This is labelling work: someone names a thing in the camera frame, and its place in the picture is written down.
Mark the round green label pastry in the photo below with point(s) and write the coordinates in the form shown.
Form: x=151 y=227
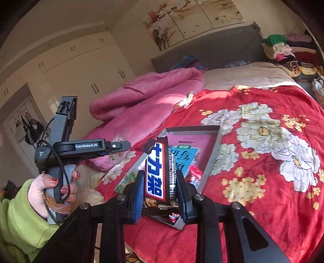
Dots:
x=129 y=178

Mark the flower triptych wall painting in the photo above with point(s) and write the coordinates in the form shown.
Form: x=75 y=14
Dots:
x=171 y=22

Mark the pink folded blanket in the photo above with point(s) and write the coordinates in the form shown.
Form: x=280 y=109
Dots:
x=136 y=109

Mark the green sleeve forearm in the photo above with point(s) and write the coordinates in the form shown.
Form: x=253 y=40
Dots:
x=23 y=232

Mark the grey bed headboard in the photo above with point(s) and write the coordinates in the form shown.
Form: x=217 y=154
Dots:
x=217 y=49

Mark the grey tray pink printed bottom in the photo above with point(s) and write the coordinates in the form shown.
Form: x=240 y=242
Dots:
x=195 y=145

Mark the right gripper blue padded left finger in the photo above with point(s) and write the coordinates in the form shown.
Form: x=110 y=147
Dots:
x=137 y=196

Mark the stack of folded clothes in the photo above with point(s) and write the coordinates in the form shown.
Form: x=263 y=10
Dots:
x=296 y=54

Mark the red panda snack packet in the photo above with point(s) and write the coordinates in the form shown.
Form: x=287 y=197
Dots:
x=194 y=175

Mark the dark Snickers chocolate bar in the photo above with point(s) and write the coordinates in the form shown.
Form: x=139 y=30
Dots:
x=159 y=179

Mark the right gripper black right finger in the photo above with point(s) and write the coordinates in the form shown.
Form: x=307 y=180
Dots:
x=184 y=199

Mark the beige bed sheet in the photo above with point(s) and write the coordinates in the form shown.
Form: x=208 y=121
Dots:
x=256 y=75

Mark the white wardrobe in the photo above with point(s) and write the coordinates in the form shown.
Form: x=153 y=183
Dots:
x=87 y=67

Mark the red floral quilt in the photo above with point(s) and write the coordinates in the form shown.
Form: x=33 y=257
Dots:
x=270 y=158

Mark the blue patterned pillow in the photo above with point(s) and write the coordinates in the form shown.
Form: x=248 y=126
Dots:
x=189 y=61

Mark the clear candy bag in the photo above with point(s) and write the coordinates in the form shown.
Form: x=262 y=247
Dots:
x=118 y=153

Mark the floral basket with white bag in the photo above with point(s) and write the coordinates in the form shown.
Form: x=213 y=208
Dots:
x=318 y=89

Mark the left hand red nails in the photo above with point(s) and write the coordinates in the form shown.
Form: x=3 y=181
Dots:
x=40 y=186

